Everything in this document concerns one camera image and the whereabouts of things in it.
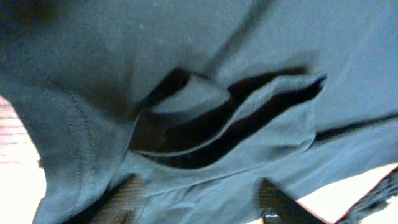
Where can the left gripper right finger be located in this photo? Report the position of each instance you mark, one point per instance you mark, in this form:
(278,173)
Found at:
(277,207)

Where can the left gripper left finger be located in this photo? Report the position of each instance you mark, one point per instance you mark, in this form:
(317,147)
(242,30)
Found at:
(122,205)

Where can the black t-shirt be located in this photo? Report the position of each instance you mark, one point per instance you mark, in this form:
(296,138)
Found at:
(201,99)

